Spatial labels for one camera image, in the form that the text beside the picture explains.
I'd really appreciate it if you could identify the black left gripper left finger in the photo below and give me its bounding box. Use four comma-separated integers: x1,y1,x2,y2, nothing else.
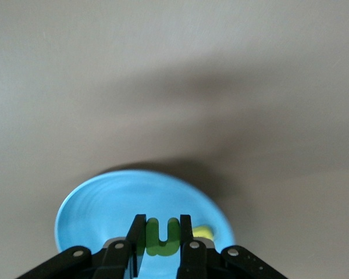
16,214,147,279

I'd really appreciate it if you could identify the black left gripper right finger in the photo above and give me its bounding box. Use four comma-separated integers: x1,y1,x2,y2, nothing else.
176,214,289,279

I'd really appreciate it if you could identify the small yellow foam letter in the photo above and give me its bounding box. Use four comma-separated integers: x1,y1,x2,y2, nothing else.
191,224,216,242

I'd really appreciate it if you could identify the green foam letter U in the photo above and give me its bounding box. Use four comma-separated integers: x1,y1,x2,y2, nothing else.
145,217,182,257

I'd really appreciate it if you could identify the blue plate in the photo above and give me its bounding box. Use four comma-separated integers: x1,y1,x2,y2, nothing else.
54,170,237,279

